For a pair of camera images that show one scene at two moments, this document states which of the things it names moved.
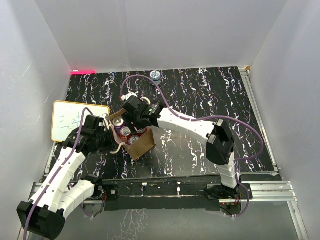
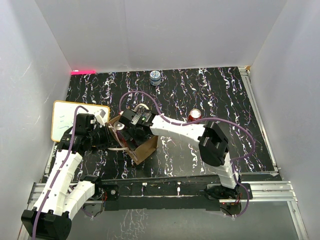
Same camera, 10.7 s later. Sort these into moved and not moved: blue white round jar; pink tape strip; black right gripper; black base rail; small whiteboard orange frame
Moved: black right gripper
Not moved: black base rail; small whiteboard orange frame; blue white round jar; pink tape strip
